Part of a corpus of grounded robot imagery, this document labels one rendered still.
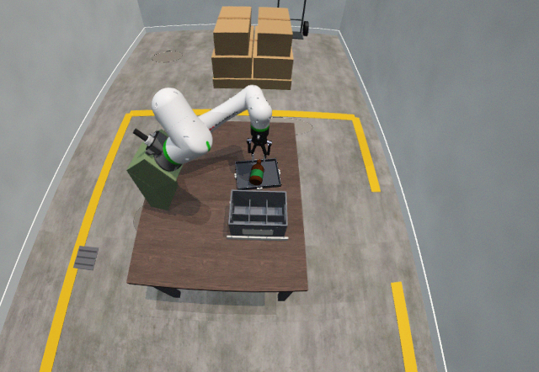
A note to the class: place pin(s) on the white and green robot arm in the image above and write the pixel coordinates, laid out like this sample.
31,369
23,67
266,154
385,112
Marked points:
190,138

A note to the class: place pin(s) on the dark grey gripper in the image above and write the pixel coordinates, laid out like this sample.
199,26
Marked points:
259,142

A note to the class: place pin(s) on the orange bottle with green base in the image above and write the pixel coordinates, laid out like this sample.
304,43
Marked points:
257,173

